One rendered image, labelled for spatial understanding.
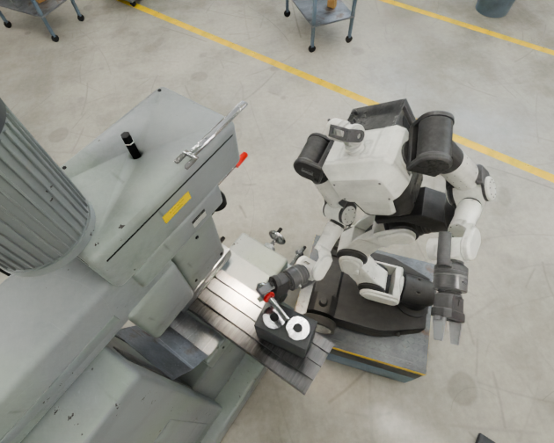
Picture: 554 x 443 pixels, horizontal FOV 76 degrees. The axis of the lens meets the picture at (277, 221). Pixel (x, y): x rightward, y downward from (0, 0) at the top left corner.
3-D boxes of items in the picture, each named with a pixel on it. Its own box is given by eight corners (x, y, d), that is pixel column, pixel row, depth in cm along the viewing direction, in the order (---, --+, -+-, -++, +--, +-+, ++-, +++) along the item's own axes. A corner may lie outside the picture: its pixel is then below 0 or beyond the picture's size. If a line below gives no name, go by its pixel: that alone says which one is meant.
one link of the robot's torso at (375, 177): (369, 165, 151) (330, 102, 129) (455, 160, 127) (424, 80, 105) (346, 224, 140) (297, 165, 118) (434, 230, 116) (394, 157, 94)
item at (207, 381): (251, 270, 256) (243, 229, 205) (288, 294, 247) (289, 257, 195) (175, 370, 223) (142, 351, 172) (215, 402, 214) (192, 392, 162)
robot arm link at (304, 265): (302, 272, 138) (324, 260, 143) (285, 261, 146) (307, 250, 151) (304, 295, 143) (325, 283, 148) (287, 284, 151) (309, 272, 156)
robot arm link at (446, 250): (434, 279, 108) (437, 243, 111) (473, 280, 100) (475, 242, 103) (417, 270, 101) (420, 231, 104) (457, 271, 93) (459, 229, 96)
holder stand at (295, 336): (269, 311, 160) (266, 296, 143) (315, 332, 155) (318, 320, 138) (257, 336, 155) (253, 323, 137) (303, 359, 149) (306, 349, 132)
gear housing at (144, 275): (165, 167, 114) (156, 145, 106) (225, 201, 107) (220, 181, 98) (83, 244, 101) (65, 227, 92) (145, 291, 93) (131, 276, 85)
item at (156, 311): (146, 257, 130) (117, 221, 108) (197, 294, 123) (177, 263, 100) (106, 300, 122) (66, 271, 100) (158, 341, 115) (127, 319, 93)
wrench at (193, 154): (238, 100, 92) (238, 98, 91) (251, 106, 90) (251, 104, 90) (174, 163, 82) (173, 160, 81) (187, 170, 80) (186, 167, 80)
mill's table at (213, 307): (135, 216, 197) (130, 208, 190) (331, 347, 159) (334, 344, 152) (103, 248, 187) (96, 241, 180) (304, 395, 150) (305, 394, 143)
